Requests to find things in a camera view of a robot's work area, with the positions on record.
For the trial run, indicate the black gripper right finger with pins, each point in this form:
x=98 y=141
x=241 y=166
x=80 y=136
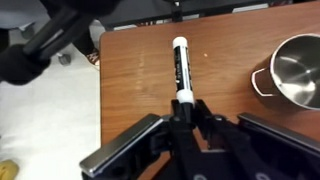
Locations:
x=253 y=143

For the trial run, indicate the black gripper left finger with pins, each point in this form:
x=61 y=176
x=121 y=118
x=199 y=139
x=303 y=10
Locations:
x=140 y=146

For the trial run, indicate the black and white marker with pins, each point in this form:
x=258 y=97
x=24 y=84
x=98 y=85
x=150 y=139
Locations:
x=182 y=66

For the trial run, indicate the stainless steel mug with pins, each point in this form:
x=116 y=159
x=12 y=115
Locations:
x=293 y=71

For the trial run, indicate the brown red shoe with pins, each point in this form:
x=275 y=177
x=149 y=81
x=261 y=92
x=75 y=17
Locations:
x=93 y=58

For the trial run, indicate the grey caster wheel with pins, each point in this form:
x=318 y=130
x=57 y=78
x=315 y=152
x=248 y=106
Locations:
x=64 y=59

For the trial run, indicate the black perforated robot table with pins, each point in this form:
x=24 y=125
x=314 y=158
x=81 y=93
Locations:
x=140 y=13

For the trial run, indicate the yellow rounded object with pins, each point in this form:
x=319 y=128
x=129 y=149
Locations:
x=7 y=170

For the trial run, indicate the black office chair base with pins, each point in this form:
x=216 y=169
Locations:
x=33 y=43

